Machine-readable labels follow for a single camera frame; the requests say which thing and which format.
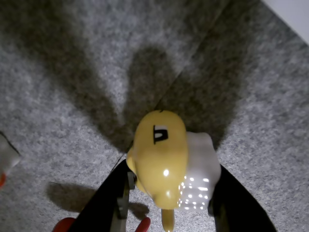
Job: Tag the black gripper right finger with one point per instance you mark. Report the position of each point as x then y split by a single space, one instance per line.
236 212

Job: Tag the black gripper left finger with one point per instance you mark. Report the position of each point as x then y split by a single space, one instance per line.
106 205

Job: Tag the red tuna sushi toy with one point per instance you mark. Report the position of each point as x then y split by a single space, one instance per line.
64 226

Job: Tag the grey carpet tile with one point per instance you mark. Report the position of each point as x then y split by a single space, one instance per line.
265 120
48 108

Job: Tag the white rectangular card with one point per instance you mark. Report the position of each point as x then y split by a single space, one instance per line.
297 12

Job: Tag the orange shrimp sushi toy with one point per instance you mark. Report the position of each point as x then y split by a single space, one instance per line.
7 154

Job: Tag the yellow egg sushi toy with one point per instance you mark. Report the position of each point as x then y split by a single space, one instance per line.
159 164

